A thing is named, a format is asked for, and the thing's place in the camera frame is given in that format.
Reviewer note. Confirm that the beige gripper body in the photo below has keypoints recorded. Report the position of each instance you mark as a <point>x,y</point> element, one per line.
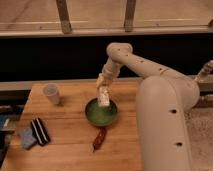
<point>110,72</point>

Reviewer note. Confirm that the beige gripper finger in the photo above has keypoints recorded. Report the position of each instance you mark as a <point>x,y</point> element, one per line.
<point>100,80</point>
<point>110,82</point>

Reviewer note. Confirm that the white bottle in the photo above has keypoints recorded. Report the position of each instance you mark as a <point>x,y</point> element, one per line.
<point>103,97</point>

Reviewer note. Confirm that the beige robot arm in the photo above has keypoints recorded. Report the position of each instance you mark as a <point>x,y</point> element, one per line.
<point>163,97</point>

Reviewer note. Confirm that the green ceramic bowl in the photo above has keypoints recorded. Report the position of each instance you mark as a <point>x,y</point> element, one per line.
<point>100,116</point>

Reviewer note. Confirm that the clear plastic cup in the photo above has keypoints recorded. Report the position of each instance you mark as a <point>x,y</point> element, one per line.
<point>51,92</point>

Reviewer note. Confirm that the red chili pepper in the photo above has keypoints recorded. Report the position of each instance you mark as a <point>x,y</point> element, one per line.
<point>99,138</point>

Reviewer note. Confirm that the black white striped cloth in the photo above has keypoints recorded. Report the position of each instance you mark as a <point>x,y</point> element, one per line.
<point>39,132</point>

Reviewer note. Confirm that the blue grey cloth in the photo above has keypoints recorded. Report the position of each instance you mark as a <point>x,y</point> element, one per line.
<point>27,138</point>

